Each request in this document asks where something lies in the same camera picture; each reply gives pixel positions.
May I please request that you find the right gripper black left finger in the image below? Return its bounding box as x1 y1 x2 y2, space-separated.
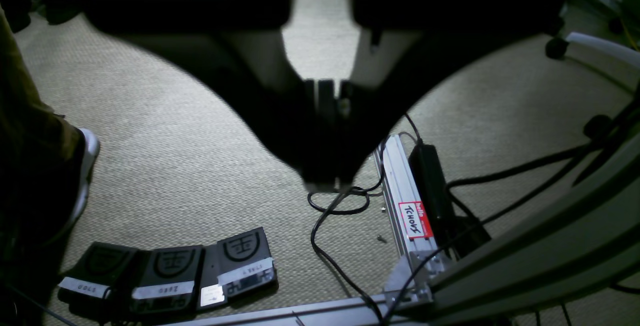
85 0 321 191

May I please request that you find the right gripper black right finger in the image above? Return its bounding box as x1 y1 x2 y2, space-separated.
320 0 565 192

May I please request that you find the black power adapter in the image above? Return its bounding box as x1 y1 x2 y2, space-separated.
408 143 492 258

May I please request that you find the office chair base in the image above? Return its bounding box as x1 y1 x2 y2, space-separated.
545 0 640 72

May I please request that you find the olive trouser leg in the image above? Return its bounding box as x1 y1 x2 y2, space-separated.
1 14 85 326

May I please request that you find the black foot pedal right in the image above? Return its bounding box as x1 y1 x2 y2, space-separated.
195 227 278 312

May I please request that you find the black foot pedal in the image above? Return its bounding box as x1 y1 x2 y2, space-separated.
129 246 204 317
57 242 138 312
195 227 278 312

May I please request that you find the black foot pedal middle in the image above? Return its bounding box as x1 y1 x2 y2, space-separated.
129 246 204 317

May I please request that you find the black foot pedal left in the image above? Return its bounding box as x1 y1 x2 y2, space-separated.
57 242 138 312

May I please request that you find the black floor cable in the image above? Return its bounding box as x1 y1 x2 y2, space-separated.
306 114 426 324

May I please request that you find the aluminium frame rail with label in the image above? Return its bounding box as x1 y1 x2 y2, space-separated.
375 134 452 307

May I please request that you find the aluminium table frame beam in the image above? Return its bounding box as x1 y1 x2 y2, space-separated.
165 131 640 326

